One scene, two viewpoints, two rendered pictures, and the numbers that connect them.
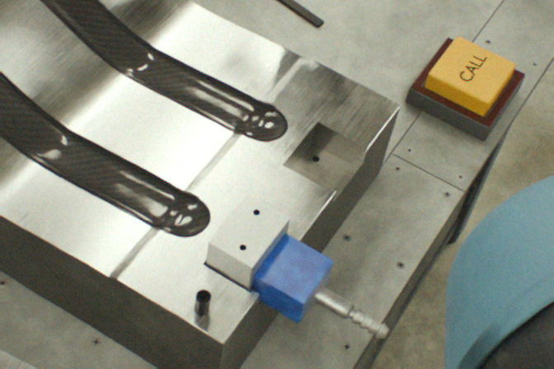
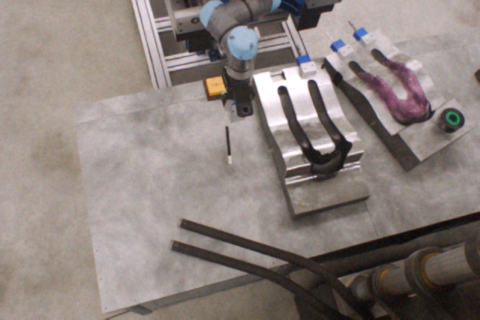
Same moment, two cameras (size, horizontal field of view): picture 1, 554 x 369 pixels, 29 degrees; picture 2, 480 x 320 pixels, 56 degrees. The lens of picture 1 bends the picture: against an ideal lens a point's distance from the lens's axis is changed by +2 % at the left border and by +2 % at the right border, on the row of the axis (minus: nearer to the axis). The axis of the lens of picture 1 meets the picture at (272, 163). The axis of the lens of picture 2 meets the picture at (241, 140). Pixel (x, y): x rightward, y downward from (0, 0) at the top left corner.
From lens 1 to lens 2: 148 cm
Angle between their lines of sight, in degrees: 58
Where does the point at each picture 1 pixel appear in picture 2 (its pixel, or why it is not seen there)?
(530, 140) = (64, 196)
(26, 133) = (325, 119)
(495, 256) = not seen: outside the picture
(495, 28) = (189, 97)
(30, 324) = not seen: hidden behind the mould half
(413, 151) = not seen: hidden behind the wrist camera
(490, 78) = (215, 80)
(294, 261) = (304, 60)
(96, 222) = (326, 94)
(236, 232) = (311, 67)
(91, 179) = (320, 103)
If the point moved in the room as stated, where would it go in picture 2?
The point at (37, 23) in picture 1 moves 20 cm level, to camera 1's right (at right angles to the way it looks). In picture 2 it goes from (310, 133) to (271, 90)
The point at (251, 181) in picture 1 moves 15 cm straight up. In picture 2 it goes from (295, 81) to (304, 56)
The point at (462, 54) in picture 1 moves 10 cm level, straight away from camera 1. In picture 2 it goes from (214, 88) to (188, 99)
